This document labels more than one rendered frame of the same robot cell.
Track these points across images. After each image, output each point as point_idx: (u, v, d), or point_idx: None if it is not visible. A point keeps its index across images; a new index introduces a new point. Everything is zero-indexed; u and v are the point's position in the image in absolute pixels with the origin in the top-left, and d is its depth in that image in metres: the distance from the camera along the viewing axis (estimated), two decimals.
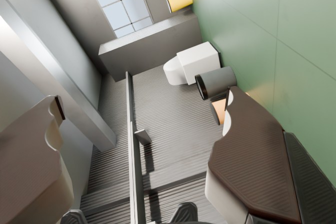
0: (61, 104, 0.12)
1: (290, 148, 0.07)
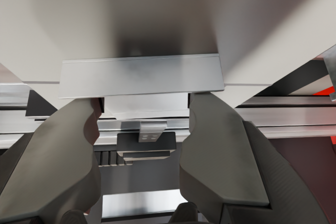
0: (102, 97, 0.13)
1: (250, 135, 0.08)
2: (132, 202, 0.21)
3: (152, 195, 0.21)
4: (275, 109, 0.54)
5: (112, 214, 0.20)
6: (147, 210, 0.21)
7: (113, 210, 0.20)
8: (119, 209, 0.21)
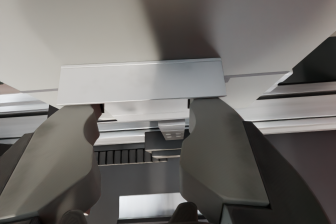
0: None
1: (250, 135, 0.08)
2: (148, 204, 0.20)
3: (168, 197, 0.21)
4: (324, 97, 0.46)
5: (128, 215, 0.20)
6: (163, 213, 0.20)
7: (130, 211, 0.20)
8: (135, 210, 0.20)
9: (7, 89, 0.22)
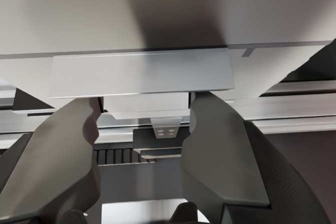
0: (102, 97, 0.13)
1: (251, 135, 0.08)
2: (137, 213, 0.17)
3: (162, 205, 0.17)
4: (320, 96, 0.44)
5: None
6: None
7: (115, 223, 0.16)
8: (122, 221, 0.16)
9: None
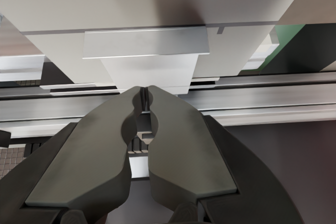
0: (145, 95, 0.13)
1: (211, 128, 0.08)
2: (141, 165, 0.21)
3: None
4: (305, 87, 0.49)
5: None
6: None
7: None
8: None
9: None
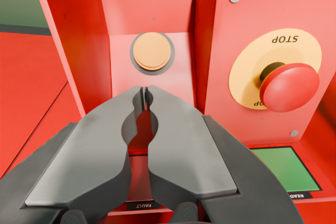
0: (145, 95, 0.13)
1: (211, 128, 0.08)
2: None
3: None
4: None
5: None
6: None
7: None
8: None
9: None
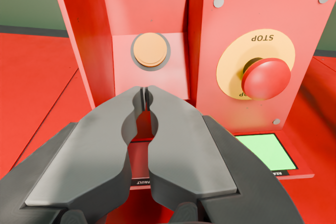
0: (145, 95, 0.13)
1: (211, 128, 0.08)
2: None
3: None
4: None
5: None
6: None
7: None
8: None
9: None
